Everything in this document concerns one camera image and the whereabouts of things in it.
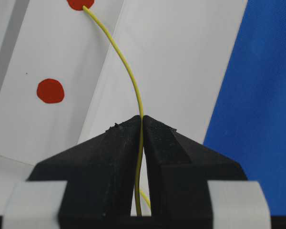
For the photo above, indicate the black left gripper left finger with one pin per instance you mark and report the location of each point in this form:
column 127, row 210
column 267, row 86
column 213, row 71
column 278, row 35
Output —
column 85, row 187

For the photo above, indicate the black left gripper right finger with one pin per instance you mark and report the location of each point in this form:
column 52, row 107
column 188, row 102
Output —
column 194, row 187

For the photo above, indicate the blue table cloth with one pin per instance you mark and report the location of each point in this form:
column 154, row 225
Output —
column 248, row 123

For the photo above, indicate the white foam board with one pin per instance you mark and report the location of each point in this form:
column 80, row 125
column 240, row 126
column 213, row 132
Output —
column 61, row 82

